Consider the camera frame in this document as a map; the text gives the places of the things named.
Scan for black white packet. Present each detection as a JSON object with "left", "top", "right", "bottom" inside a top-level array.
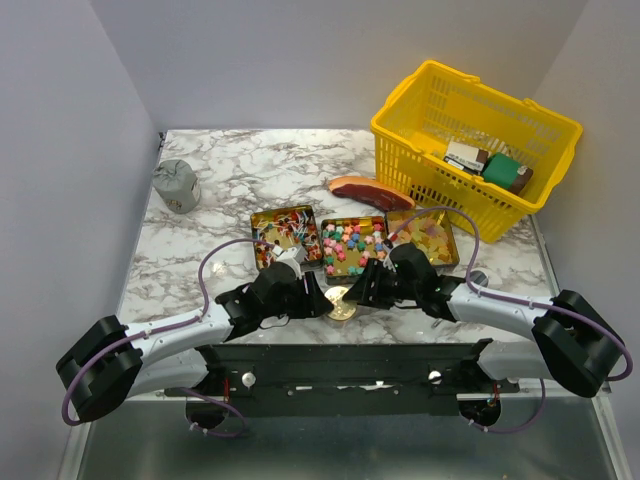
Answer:
[{"left": 444, "top": 141, "right": 489, "bottom": 175}]

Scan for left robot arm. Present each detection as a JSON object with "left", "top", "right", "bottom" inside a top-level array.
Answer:
[{"left": 56, "top": 262, "right": 333, "bottom": 426}]

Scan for purple cable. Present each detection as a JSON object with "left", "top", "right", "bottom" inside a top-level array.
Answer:
[
  {"left": 60, "top": 237, "right": 274, "bottom": 439},
  {"left": 385, "top": 205, "right": 634, "bottom": 434}
]

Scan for yellow shopping basket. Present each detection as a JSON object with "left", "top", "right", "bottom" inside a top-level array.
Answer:
[{"left": 371, "top": 60, "right": 583, "bottom": 243}]

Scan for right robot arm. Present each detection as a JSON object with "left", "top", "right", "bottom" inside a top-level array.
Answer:
[{"left": 343, "top": 244, "right": 624, "bottom": 398}]

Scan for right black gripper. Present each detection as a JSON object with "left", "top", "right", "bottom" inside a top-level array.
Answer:
[{"left": 342, "top": 257, "right": 420, "bottom": 310}]

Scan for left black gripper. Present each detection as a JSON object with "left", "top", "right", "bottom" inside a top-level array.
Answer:
[{"left": 262, "top": 271, "right": 335, "bottom": 320}]

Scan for tin of lollipops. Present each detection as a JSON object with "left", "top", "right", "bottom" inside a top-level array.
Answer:
[{"left": 250, "top": 205, "right": 323, "bottom": 268}]

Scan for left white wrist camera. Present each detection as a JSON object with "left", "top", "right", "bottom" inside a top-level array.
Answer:
[{"left": 272, "top": 245, "right": 306, "bottom": 279}]

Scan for round jar lid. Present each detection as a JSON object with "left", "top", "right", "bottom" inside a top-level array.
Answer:
[{"left": 325, "top": 286, "right": 357, "bottom": 322}]

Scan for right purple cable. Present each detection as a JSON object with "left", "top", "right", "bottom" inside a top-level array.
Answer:
[{"left": 385, "top": 205, "right": 634, "bottom": 434}]

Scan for metal candy scoop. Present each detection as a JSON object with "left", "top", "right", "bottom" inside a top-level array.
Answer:
[{"left": 432, "top": 269, "right": 491, "bottom": 329}]

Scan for green box in basket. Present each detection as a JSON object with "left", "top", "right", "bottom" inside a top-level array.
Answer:
[{"left": 482, "top": 153, "right": 522, "bottom": 190}]

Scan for grey drawstring pouch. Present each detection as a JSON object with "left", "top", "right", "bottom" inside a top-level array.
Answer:
[{"left": 152, "top": 159, "right": 201, "bottom": 214}]

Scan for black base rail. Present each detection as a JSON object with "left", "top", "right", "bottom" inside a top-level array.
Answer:
[{"left": 102, "top": 342, "right": 586, "bottom": 419}]

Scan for tin of star candies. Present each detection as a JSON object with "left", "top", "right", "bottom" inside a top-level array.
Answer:
[{"left": 321, "top": 216, "right": 387, "bottom": 285}]

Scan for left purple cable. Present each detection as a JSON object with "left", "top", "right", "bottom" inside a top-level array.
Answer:
[{"left": 60, "top": 237, "right": 274, "bottom": 439}]

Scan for brown chocolate bar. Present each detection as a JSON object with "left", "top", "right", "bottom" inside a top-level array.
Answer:
[{"left": 509, "top": 165, "right": 533, "bottom": 195}]

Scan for tin of popsicle gummies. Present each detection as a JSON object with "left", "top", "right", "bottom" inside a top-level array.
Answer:
[{"left": 385, "top": 209, "right": 460, "bottom": 268}]

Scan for fake bacon slab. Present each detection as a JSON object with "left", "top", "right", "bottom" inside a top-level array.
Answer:
[{"left": 328, "top": 176, "right": 416, "bottom": 212}]

